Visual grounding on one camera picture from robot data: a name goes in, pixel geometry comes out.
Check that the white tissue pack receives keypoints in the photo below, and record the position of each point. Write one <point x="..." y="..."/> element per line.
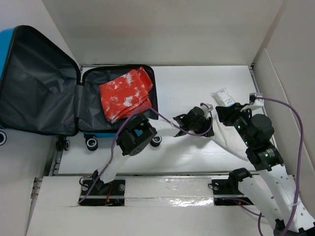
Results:
<point x="223" y="98"/>

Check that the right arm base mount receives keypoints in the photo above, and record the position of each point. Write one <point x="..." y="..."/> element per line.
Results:
<point x="225" y="195"/>

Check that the blue hard-shell suitcase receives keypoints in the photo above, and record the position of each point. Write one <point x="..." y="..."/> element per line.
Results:
<point x="42" y="90"/>

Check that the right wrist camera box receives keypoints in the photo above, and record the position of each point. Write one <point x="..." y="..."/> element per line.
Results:
<point x="256" y="101"/>

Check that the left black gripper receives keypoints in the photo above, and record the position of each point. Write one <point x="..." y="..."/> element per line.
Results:
<point x="206" y="122"/>

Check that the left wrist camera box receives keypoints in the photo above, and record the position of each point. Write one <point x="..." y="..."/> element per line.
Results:
<point x="206" y="107"/>

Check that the red white patterned cloth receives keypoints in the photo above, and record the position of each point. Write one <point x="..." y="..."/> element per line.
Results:
<point x="125" y="94"/>

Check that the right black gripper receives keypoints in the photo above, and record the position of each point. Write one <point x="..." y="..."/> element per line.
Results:
<point x="226" y="114"/>

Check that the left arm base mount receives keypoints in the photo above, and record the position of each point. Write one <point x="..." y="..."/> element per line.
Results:
<point x="109" y="195"/>

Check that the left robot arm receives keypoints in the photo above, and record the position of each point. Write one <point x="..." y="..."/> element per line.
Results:
<point x="138" y="131"/>

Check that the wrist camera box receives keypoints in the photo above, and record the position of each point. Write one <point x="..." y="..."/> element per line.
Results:
<point x="206" y="107"/>
<point x="256" y="101"/>

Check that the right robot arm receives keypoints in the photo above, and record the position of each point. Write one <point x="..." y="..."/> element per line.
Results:
<point x="282" y="207"/>

